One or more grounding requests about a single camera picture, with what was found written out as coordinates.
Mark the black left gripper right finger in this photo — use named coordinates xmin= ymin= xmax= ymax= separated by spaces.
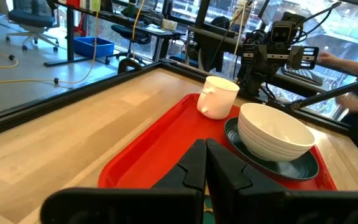
xmin=206 ymin=138 xmax=288 ymax=224

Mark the white ceramic bowl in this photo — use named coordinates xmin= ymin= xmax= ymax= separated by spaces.
xmin=237 ymin=102 xmax=316 ymax=162

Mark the black keyboard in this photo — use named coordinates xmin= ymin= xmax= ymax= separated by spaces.
xmin=280 ymin=67 xmax=324 ymax=87

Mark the person's hand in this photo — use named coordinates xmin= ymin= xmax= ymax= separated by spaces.
xmin=336 ymin=92 xmax=358 ymax=113
xmin=317 ymin=51 xmax=338 ymax=66

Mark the small white box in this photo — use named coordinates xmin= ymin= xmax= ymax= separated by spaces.
xmin=162 ymin=19 xmax=178 ymax=31

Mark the dark office chair white base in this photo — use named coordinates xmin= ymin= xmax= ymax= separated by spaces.
xmin=4 ymin=0 xmax=60 ymax=53

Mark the white cable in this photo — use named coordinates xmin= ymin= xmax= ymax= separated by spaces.
xmin=227 ymin=0 xmax=250 ymax=78

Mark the red plastic tray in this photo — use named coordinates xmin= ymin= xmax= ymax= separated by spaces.
xmin=97 ymin=92 xmax=337 ymax=191

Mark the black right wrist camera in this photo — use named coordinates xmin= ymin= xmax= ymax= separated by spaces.
xmin=270 ymin=21 xmax=293 ymax=44

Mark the black metal table frame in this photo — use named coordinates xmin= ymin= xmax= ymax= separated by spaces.
xmin=0 ymin=58 xmax=358 ymax=170

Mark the person's forearm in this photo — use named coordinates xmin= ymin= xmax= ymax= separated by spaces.
xmin=334 ymin=58 xmax=358 ymax=77

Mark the dark teal plate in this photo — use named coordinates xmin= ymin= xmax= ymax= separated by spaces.
xmin=224 ymin=117 xmax=319 ymax=181

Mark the blue plastic bin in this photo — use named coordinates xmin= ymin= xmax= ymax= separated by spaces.
xmin=73 ymin=36 xmax=116 ymax=59

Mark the white ceramic mug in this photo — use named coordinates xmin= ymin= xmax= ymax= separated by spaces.
xmin=196 ymin=75 xmax=241 ymax=121

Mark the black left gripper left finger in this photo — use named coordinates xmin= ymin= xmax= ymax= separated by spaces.
xmin=152 ymin=138 xmax=208 ymax=192

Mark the black diagonal strut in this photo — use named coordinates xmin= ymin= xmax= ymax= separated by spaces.
xmin=290 ymin=75 xmax=358 ymax=110

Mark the black office chair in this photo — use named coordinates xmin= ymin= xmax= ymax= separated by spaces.
xmin=105 ymin=24 xmax=155 ymax=66

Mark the black long desk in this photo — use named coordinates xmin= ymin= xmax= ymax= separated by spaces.
xmin=44 ymin=0 xmax=186 ymax=68

